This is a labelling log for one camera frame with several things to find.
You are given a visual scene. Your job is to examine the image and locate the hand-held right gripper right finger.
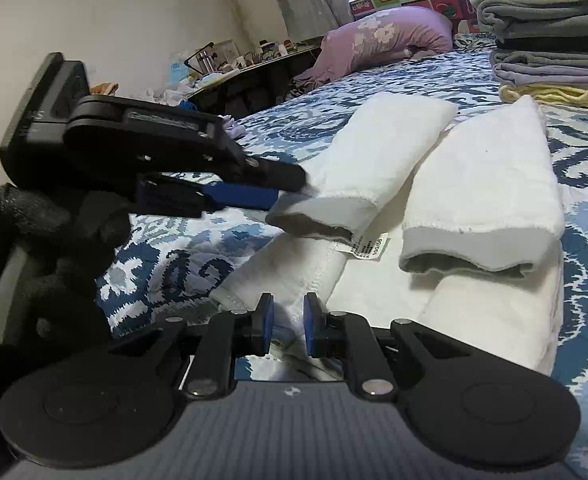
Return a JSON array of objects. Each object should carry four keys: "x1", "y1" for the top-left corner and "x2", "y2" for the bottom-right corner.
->
[{"x1": 303, "y1": 292, "x2": 480, "y2": 402}]

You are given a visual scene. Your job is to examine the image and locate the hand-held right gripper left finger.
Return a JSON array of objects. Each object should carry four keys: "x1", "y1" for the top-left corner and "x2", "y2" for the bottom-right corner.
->
[{"x1": 106, "y1": 292, "x2": 275, "y2": 401}]

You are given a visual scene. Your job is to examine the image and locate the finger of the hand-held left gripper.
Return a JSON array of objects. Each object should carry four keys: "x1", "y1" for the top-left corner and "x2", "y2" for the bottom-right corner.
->
[
  {"x1": 244, "y1": 156, "x2": 309, "y2": 194},
  {"x1": 136, "y1": 174, "x2": 281, "y2": 219}
]

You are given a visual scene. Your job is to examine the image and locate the white quilted garment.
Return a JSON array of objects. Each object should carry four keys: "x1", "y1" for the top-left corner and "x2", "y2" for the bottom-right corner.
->
[{"x1": 209, "y1": 92, "x2": 567, "y2": 378}]

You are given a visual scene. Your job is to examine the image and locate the small purple white clothes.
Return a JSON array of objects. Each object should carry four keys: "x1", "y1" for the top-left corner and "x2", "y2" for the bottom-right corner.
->
[{"x1": 219, "y1": 115, "x2": 247, "y2": 139}]

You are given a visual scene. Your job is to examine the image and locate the stack of grey folded clothes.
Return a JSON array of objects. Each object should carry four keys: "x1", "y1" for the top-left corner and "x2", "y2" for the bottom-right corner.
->
[{"x1": 465, "y1": 0, "x2": 588, "y2": 111}]

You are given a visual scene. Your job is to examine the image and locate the person's left hand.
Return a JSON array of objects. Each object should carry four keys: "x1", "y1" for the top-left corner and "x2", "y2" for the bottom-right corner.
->
[{"x1": 0, "y1": 182, "x2": 132, "y2": 348}]

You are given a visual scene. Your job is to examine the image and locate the blue patterned bedsheet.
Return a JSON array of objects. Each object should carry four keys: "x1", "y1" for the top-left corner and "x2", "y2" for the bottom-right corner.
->
[{"x1": 94, "y1": 32, "x2": 588, "y2": 476}]

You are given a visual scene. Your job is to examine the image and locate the cluttered dark desk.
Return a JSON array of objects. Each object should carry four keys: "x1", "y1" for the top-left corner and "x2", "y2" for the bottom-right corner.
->
[{"x1": 186, "y1": 45, "x2": 325, "y2": 117}]

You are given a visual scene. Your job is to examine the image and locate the blue packet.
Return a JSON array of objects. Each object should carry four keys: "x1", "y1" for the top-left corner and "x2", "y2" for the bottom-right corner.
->
[{"x1": 169, "y1": 52, "x2": 191, "y2": 86}]

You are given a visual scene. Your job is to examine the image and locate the purple floral pillow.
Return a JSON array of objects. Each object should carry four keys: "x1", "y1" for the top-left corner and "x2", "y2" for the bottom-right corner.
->
[{"x1": 294, "y1": 5, "x2": 456, "y2": 86}]

